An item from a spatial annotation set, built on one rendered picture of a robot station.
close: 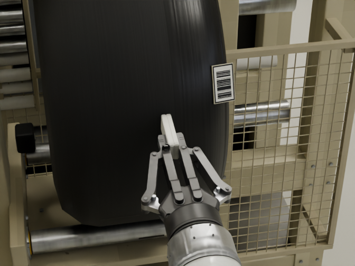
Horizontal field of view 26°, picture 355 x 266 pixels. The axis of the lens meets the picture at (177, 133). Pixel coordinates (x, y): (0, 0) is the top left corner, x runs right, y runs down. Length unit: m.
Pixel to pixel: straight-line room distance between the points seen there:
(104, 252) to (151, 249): 0.09
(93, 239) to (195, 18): 0.49
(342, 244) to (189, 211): 1.85
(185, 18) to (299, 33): 2.97
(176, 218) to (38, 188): 0.79
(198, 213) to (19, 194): 0.59
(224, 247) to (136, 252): 0.54
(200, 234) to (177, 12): 0.37
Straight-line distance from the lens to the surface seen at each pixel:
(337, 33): 2.00
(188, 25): 1.18
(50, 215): 1.68
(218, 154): 1.25
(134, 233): 1.46
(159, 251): 1.49
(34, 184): 1.77
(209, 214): 1.00
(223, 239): 0.97
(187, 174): 1.08
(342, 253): 2.79
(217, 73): 1.19
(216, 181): 1.07
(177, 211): 1.01
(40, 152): 1.67
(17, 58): 1.78
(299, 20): 4.27
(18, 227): 1.44
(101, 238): 1.46
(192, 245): 0.96
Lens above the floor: 1.89
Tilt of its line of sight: 35 degrees down
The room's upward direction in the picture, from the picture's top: straight up
